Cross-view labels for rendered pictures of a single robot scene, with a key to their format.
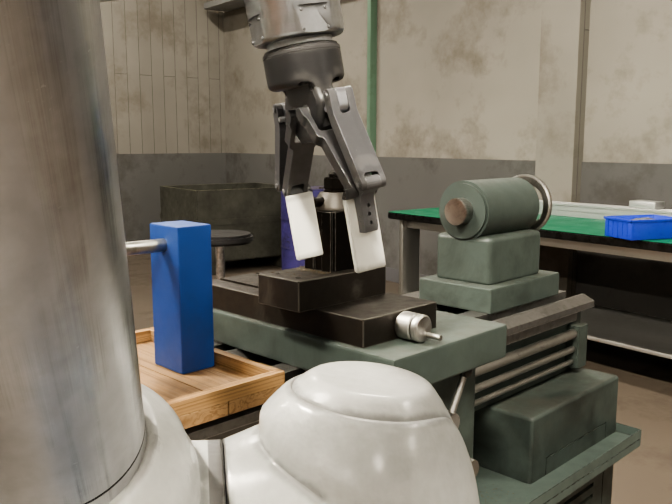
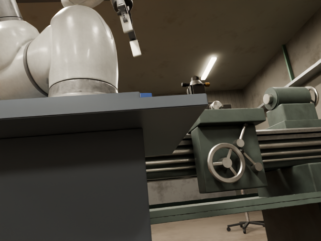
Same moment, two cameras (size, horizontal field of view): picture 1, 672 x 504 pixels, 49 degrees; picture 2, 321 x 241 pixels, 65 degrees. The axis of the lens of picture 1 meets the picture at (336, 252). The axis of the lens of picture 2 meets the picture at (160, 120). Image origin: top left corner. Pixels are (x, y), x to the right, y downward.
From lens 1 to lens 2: 0.77 m
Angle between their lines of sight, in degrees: 40
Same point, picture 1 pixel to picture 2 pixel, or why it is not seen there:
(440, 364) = (224, 115)
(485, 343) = (250, 112)
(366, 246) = (126, 25)
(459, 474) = (85, 14)
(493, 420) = (295, 171)
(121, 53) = not seen: hidden behind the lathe
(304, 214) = (134, 45)
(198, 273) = not seen: hidden behind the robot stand
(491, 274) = (285, 117)
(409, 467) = (67, 10)
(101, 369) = not seen: outside the picture
